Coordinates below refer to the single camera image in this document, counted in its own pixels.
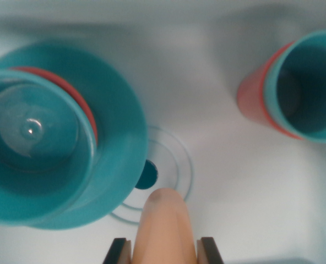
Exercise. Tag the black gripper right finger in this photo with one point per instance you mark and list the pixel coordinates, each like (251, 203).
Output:
(209, 253)

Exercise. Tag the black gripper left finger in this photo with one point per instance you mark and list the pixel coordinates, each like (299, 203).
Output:
(119, 253)

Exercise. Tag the light blue toy sink unit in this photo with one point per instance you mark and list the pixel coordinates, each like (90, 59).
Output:
(220, 137)

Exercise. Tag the teal plate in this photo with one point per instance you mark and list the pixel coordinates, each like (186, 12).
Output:
(119, 110)

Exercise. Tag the coral tumbler cup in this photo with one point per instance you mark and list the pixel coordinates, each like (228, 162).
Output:
(251, 93)

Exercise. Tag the teal tumbler cup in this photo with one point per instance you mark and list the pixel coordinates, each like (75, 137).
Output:
(303, 82)

